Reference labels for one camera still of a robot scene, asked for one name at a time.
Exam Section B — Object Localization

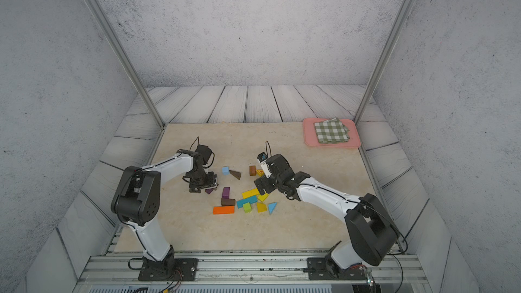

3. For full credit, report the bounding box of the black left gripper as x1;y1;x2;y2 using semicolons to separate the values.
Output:
189;168;220;193

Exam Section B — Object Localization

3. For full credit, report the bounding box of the lime green long block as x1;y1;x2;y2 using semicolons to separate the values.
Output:
257;193;269;202

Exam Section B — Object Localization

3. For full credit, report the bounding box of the light blue triangle block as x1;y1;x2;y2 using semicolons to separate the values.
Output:
268;202;277;214

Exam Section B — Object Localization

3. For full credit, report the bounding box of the dark brown rectangular block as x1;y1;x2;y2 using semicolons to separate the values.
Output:
221;198;236;206

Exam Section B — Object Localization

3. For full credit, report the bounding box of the yellow long wooden block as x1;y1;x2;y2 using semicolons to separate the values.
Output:
242;189;260;199

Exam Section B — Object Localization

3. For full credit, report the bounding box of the orange long wooden block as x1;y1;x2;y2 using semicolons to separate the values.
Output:
213;206;235;215

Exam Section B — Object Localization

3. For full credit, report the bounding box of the teal long wooden block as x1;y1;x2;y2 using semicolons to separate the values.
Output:
237;195;258;208

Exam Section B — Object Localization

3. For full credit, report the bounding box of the brown slanted wooden block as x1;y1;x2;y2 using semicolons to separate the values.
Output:
229;170;242;180

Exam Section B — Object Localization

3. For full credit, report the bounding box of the green small cube block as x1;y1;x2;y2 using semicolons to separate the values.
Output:
242;203;252;213

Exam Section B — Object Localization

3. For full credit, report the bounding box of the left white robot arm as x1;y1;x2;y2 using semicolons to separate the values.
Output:
111;145;218;263

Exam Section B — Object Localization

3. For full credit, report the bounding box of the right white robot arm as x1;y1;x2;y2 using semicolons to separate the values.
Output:
254;153;400;273

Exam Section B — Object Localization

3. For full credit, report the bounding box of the purple rectangular wooden block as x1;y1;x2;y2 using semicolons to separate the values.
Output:
222;187;230;199

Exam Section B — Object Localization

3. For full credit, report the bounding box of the brown small wooden block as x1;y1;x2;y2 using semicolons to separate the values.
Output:
249;165;256;176

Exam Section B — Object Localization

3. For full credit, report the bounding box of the pink tray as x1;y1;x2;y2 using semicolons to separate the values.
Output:
303;118;361;149

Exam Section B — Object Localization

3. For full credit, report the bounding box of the green checkered cloth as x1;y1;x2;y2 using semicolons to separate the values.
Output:
314;118;350;144

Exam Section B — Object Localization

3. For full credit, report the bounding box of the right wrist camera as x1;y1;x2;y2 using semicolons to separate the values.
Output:
257;152;271;178

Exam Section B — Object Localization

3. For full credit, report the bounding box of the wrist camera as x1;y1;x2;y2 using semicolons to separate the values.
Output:
195;145;214;168
257;152;271;178

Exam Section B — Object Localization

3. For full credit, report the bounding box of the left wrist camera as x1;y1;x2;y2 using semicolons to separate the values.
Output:
195;145;214;168

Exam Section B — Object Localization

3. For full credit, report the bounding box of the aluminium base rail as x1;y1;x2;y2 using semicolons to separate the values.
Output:
74;250;431;292

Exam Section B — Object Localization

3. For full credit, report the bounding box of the left aluminium frame post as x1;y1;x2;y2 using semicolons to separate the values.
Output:
84;0;166;130

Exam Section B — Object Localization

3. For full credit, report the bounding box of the aluminium frame post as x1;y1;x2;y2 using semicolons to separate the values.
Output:
354;0;415;124
84;0;166;130

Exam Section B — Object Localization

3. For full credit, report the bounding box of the right aluminium frame post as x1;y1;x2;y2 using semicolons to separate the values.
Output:
354;0;415;124

